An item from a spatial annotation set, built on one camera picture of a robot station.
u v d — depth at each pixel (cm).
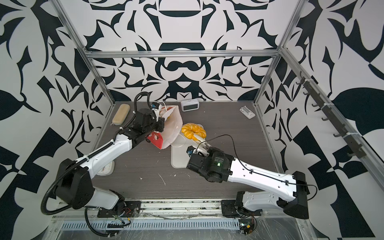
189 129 82
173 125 98
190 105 111
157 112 74
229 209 74
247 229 70
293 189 40
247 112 112
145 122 64
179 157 92
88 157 46
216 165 46
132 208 74
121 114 109
